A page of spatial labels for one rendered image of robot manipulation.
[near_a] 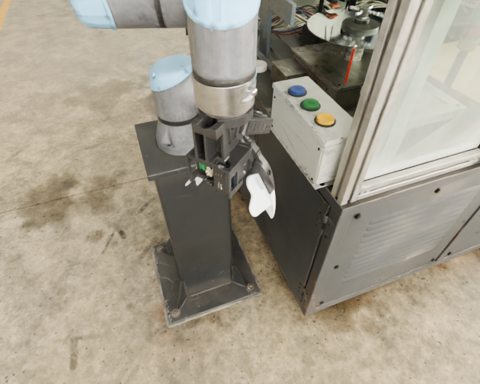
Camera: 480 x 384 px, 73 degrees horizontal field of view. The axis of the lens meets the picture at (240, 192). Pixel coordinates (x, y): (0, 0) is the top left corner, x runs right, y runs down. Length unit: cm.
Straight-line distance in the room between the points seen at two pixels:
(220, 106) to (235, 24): 9
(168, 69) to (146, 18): 38
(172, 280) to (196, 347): 31
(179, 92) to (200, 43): 48
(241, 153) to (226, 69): 13
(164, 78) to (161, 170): 23
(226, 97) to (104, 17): 19
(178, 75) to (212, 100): 43
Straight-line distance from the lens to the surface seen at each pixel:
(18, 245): 194
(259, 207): 50
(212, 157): 44
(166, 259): 159
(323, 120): 78
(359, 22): 118
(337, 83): 107
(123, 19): 47
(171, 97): 84
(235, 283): 149
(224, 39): 35
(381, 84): 63
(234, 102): 39
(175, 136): 90
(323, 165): 79
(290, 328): 144
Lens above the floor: 133
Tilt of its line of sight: 47 degrees down
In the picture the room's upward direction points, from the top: straight up
